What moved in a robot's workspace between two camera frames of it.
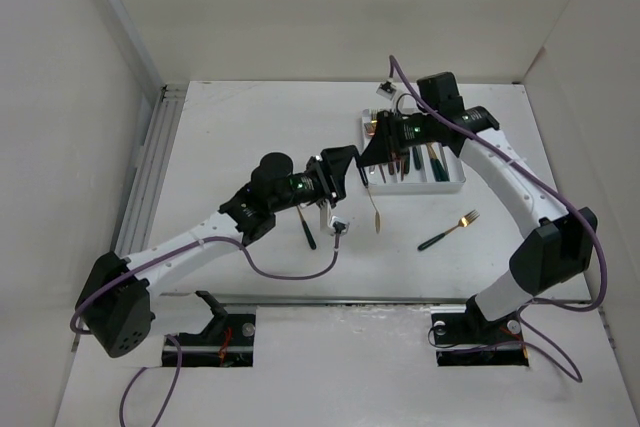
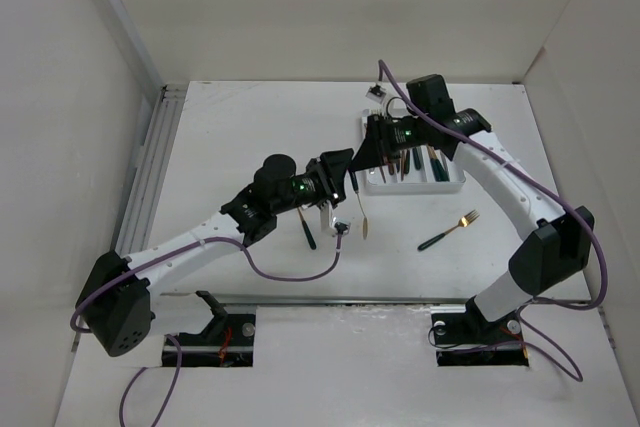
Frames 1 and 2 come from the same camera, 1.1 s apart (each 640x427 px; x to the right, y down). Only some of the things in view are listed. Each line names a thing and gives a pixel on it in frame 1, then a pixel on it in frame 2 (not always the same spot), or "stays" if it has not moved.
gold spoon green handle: x=377 y=216 -> x=365 y=225
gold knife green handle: x=416 y=157 stays
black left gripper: x=330 y=178 stays
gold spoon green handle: x=440 y=174 stays
